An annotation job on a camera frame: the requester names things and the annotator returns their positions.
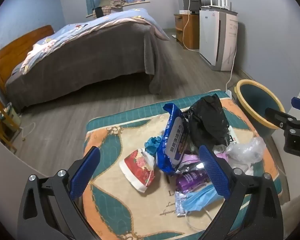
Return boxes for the blue face mask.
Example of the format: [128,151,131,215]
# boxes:
[182,186,225,213]

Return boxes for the bed with grey blanket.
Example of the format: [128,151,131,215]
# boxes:
[5,20,170,113]

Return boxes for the white router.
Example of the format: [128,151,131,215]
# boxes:
[201,0,232,9]

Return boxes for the purple bottle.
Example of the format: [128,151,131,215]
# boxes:
[175,169,212,193]

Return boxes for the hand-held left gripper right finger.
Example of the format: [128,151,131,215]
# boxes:
[199,145,284,240]

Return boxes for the blue floral duvet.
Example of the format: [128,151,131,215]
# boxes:
[20,7,170,75]

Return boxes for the red floral paper cup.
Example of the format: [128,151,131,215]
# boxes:
[119,148,157,193]

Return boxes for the wooden cabinet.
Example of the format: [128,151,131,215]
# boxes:
[174,13,200,51]

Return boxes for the teal wrapper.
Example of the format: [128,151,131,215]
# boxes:
[144,135,163,155]

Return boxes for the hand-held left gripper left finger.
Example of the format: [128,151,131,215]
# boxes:
[17,145,101,240]

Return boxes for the white air purifier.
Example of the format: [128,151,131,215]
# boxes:
[199,6,239,72]

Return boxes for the white monitor cable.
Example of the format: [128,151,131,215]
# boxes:
[182,0,193,48]

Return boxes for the printed horse mat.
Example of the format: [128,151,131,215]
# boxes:
[82,90,290,240]

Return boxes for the wooden nightstand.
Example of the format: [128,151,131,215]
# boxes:
[0,96,23,154]

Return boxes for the clear blister pack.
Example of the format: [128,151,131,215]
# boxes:
[174,191,188,217]

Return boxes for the wooden windowsill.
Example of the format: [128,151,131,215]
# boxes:
[86,1,150,18]

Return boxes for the clear plastic bag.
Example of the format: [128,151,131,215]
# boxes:
[226,136,267,168]

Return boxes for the white barcode box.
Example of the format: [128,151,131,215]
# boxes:
[227,126,240,144]

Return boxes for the plaid clothes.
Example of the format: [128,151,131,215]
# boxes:
[101,0,127,17]

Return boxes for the teal bin with yellow rim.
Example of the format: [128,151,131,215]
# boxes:
[234,79,286,137]

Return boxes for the wooden bed headboard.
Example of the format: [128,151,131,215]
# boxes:
[0,25,55,100]

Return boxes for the black plastic bag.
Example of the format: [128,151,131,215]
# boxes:
[187,94,230,148]

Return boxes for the white purifier cable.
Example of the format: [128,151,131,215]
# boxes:
[225,44,238,92]

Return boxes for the blue wet wipes packet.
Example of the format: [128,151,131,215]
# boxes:
[156,103,190,174]

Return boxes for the white floor cable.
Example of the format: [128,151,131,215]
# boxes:
[20,122,37,141]

